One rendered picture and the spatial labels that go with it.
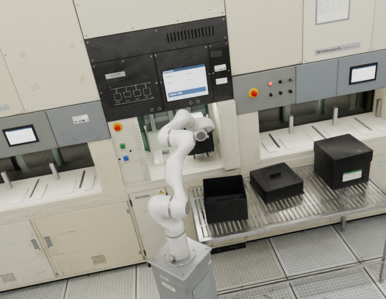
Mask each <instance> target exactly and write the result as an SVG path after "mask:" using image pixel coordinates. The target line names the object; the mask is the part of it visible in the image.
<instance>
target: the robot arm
mask: <svg viewBox="0 0 386 299"><path fill-rule="evenodd" d="M183 128H185V129H187V130H181V129H183ZM214 128H215V124H214V123H213V121H212V120H211V119H209V118H208V117H198V118H195V117H193V115H192V114H190V112H188V111H187V110H184V109H181V110H178V111H177V113H176V114H175V117H174V118H173V120H172V121H171V122H170V123H168V124H167V125H165V126H164V127H162V128H161V130H160V131H159V132H158V134H157V142H158V143H159V144H160V145H161V146H164V147H177V148H178V149H177V150H176V151H175V152H174V153H173V154H172V155H170V156H169V157H168V158H167V160H166V164H165V169H164V178H165V181H166V183H167V184H168V185H169V186H170V187H171V188H172V189H173V191H174V196H169V195H155V196H152V197H151V198H150V200H149V202H148V212H149V214H150V215H151V217H152V218H153V219H154V220H155V221H156V222H157V223H158V224H160V225H161V226H162V227H163V229H164V234H165V237H166V241H167V246H168V248H167V249H166V251H165V253H164V259H165V261H166V263H167V264H169V265H171V266H177V267H178V266H184V265H187V264H188V263H190V262H191V261H192V260H193V259H194V257H195V248H194V246H193V245H192V244H190V243H188V241H187V237H186V231H185V226H184V223H183V221H182V220H181V218H184V217H186V216H187V215H188V213H189V210H190V208H189V201H188V198H187V196H186V193H185V191H184V188H183V184H182V169H183V161H184V159H185V157H186V156H187V155H188V154H189V153H190V152H191V151H192V150H193V148H194V147H195V143H196V140H197V141H203V140H205V139H206V137H207V134H208V133H209V132H210V131H212V130H213V129H214Z"/></svg>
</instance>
